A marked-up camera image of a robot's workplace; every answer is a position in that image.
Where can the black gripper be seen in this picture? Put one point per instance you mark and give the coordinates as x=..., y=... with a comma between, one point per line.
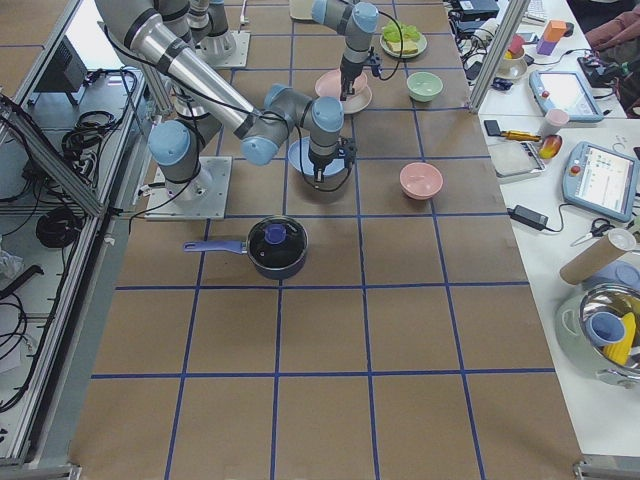
x=318, y=162
x=348, y=76

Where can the pink plate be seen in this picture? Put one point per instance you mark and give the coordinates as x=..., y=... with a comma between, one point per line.
x=329, y=84

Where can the blue plate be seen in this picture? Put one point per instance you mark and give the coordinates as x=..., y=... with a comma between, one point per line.
x=298, y=157

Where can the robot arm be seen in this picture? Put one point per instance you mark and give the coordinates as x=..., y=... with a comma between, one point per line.
x=356, y=22
x=163, y=34

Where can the cream white plate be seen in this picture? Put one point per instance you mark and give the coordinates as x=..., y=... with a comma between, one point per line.
x=358, y=102

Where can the green lettuce leaf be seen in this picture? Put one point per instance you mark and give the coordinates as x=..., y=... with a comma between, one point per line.
x=395, y=31

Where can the bread slice on plate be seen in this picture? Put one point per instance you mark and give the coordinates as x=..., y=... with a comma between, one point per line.
x=402, y=48

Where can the green bowl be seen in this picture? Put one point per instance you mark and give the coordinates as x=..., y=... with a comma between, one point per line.
x=424, y=86

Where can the green plate with sandwich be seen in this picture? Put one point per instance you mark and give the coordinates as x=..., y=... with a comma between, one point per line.
x=422, y=44

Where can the dark blue saucepan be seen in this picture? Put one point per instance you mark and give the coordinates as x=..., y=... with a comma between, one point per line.
x=277, y=246

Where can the pink bowl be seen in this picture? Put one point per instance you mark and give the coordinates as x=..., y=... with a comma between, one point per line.
x=420, y=181

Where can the black phone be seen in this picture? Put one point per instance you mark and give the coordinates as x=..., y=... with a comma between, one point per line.
x=492, y=128

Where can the white bowl with fruit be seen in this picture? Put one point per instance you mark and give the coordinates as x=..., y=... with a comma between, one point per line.
x=513, y=65

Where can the metal tray scale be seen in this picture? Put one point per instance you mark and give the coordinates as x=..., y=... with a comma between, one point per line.
x=515, y=160

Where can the white cup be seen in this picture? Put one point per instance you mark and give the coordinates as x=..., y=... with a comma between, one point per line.
x=554, y=120

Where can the toy mango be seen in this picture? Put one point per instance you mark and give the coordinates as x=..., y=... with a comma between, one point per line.
x=550, y=147

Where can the purple orange blocks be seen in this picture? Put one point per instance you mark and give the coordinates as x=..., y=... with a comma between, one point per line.
x=552, y=34

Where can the teach pendant upper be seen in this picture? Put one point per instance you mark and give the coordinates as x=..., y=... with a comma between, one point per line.
x=566, y=91

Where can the teach pendant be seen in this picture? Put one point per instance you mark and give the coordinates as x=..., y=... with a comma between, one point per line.
x=601, y=180
x=566, y=91

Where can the black power adapter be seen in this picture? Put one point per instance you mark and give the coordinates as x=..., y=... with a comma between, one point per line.
x=528, y=217

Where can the teach pendant lower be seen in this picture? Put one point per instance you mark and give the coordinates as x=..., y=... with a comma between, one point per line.
x=601, y=180

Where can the black control box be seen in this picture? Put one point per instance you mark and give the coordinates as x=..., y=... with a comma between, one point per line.
x=65, y=73

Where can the scissors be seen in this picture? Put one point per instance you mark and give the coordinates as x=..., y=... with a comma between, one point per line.
x=599, y=227

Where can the cardboard tube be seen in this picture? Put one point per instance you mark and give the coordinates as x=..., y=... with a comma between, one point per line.
x=615, y=243

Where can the steel bowl with toys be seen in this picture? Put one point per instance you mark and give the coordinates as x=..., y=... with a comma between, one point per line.
x=598, y=330

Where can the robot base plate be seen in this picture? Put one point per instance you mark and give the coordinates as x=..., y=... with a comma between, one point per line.
x=204, y=198
x=226, y=51

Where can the orange handled screwdriver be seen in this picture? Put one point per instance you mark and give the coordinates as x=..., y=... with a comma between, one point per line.
x=516, y=135

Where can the aluminium frame post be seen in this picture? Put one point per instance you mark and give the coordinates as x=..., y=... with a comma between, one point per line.
x=507, y=28

